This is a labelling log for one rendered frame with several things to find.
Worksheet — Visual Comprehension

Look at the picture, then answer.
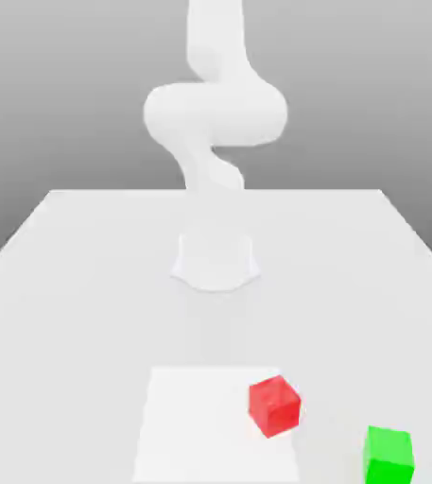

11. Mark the small red cube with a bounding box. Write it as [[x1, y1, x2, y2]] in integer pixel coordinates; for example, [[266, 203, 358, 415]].
[[248, 373, 302, 440]]

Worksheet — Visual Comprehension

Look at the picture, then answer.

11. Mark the small green cube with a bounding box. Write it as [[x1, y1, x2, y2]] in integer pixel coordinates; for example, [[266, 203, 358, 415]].
[[363, 424, 416, 484]]

